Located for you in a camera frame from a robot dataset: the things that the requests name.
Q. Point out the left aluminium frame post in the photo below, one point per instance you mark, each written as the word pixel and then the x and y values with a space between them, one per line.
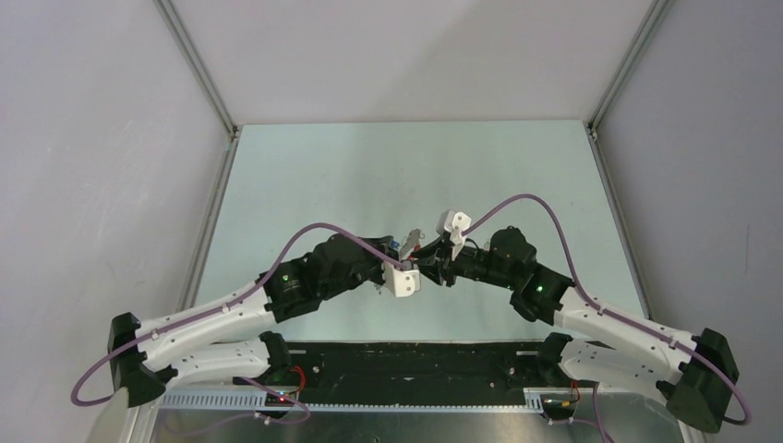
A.
pixel 190 52

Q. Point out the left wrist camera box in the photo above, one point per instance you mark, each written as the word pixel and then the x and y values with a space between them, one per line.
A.
pixel 402 282

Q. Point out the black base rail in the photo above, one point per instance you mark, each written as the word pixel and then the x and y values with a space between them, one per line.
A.
pixel 428 374

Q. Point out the aluminium frame post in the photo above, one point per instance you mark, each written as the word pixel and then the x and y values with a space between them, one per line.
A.
pixel 190 52
pixel 642 38

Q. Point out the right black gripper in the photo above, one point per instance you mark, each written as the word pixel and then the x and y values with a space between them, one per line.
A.
pixel 442 270

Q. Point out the white slotted cable duct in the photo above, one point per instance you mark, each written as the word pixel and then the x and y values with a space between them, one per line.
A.
pixel 251 401

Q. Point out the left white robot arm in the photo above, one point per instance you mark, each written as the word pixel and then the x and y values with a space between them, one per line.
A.
pixel 231 337

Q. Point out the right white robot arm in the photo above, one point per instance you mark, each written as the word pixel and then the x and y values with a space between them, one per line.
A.
pixel 691 374

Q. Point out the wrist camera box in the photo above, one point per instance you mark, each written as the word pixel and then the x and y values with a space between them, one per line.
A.
pixel 454 224
pixel 402 282

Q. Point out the red keyring with rings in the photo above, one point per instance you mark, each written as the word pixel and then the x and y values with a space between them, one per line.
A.
pixel 409 244

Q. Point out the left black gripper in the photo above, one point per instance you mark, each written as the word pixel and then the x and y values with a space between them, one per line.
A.
pixel 382 245

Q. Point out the right aluminium frame post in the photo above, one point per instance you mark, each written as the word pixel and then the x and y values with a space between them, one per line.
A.
pixel 642 38

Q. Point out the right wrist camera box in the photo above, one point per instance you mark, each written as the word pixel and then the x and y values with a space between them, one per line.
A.
pixel 454 224

